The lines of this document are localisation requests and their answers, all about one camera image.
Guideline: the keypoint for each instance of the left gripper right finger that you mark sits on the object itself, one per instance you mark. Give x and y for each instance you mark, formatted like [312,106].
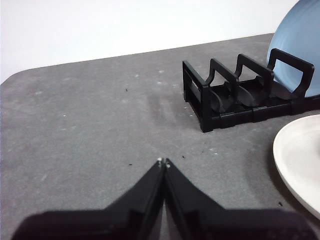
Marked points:
[225,222]

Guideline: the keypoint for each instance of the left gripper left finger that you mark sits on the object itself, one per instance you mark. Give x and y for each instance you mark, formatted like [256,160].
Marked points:
[125,220]

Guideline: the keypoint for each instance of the cream yellow round plate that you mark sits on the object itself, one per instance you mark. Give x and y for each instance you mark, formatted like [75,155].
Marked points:
[300,155]

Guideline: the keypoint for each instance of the black plate rack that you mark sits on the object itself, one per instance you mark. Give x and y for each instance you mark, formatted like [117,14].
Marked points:
[207,110]

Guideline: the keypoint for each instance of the blue round plate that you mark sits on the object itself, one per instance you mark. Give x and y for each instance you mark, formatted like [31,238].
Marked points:
[297,32]

